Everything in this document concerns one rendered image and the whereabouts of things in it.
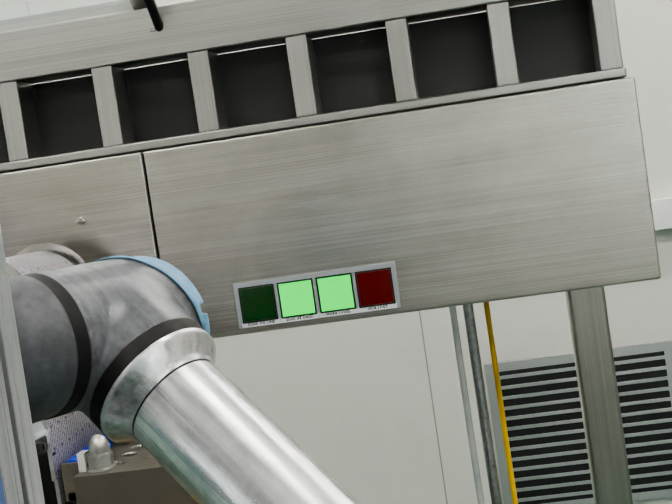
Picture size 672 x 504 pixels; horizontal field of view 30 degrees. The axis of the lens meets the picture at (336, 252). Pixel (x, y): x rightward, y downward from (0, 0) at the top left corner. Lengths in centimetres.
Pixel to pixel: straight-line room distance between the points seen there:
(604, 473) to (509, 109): 62
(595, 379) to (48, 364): 126
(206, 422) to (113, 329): 11
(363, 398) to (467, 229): 246
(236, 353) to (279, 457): 339
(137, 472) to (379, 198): 57
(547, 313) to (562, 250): 236
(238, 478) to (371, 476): 342
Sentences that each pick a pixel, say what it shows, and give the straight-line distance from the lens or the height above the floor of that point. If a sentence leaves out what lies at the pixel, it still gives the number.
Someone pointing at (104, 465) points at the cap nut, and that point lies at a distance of 164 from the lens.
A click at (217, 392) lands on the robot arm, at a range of 98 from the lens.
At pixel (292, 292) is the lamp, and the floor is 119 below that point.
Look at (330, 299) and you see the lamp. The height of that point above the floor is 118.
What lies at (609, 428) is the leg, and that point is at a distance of 209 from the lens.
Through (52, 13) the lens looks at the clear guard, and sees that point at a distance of 202.
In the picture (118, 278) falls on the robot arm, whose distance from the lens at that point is 103.
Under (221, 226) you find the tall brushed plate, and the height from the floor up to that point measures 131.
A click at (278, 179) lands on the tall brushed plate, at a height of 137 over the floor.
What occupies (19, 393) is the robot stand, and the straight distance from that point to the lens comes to 61.
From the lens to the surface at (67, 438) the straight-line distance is 174.
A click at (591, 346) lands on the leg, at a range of 207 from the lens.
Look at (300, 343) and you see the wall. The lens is 429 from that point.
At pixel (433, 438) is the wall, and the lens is 431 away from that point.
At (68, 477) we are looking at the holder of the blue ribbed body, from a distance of 169.
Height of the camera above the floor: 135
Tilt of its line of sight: 3 degrees down
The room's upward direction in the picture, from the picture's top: 8 degrees counter-clockwise
